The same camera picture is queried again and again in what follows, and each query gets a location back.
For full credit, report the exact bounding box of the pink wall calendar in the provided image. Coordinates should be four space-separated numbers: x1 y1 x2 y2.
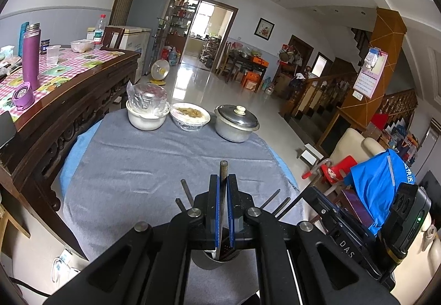
353 47 389 99

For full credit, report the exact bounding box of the white bowl with snacks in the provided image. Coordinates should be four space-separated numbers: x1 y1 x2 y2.
70 39 95 53

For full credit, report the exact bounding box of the purple thermos cap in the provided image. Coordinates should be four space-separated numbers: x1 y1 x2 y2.
12 82 34 110

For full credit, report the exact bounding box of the clear water bottle red cap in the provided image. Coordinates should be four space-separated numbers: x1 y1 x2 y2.
93 14 107 51

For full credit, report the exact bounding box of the white ceramic bowl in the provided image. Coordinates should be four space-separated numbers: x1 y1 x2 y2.
126 100 171 132

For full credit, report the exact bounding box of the aluminium pot lid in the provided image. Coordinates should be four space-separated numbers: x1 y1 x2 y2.
214 104 260 132

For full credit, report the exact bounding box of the light blue table cloth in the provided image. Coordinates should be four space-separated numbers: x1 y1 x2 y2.
58 119 104 188

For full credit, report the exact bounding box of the blue jacket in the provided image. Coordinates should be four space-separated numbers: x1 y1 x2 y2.
344 149 418 236

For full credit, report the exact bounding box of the white chest freezer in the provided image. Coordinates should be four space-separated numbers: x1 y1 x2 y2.
86 26 152 84

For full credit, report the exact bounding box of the patterned bowl with food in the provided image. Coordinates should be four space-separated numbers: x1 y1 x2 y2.
170 102 211 132

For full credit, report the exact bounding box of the clear plastic cup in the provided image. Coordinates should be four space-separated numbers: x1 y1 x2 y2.
46 45 62 65

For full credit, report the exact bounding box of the beige armchair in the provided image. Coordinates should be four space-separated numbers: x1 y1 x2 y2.
323 128 387 186

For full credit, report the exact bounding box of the carved dark wooden table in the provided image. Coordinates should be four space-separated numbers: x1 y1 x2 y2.
0 48 142 261

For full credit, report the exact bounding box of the metal utensil holder cup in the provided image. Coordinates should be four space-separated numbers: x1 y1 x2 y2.
191 246 257 271

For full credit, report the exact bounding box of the orange plastic crate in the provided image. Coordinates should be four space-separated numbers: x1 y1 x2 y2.
241 71 261 91

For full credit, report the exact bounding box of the dark smartphone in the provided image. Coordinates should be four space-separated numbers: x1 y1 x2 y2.
0 111 16 149

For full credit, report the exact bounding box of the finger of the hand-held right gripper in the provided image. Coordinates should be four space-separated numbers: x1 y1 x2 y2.
302 186 341 223

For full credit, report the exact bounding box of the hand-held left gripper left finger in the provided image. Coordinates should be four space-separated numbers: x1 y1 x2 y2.
52 174 221 305

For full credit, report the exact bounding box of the dark wooden side table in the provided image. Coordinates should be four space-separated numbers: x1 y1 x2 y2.
225 51 270 82

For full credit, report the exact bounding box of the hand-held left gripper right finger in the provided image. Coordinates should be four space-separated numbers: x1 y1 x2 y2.
225 174 400 305

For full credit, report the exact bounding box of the glass shelf with bottles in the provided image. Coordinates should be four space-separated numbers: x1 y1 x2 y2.
168 0 198 37

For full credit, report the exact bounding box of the aluminium pot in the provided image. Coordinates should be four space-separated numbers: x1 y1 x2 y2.
215 119 257 144

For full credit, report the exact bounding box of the pink checkered tablecloth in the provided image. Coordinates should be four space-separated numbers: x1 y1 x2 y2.
0 44 125 124

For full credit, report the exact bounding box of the red plastic stool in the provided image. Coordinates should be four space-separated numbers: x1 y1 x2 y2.
302 155 358 186

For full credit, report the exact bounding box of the purple thermos flask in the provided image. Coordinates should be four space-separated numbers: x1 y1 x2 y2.
21 23 41 84

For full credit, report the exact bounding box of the grey table cloth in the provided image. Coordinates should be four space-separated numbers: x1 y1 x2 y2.
62 107 299 305

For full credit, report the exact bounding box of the small white stool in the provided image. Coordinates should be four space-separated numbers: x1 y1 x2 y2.
297 144 325 168

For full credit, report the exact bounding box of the purple box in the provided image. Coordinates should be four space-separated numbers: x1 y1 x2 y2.
344 189 375 223

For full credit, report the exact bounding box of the wooden stair railing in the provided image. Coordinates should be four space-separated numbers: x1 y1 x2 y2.
289 71 358 120

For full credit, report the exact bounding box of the framed wall picture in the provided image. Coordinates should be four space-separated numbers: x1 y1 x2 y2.
254 17 275 41

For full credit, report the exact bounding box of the dark wooden chair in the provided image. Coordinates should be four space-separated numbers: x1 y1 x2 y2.
103 26 125 50

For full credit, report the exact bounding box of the grey refrigerator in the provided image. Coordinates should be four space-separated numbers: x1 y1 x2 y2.
125 0 178 68

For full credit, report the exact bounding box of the white power strip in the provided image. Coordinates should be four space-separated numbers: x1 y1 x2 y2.
51 247 80 284

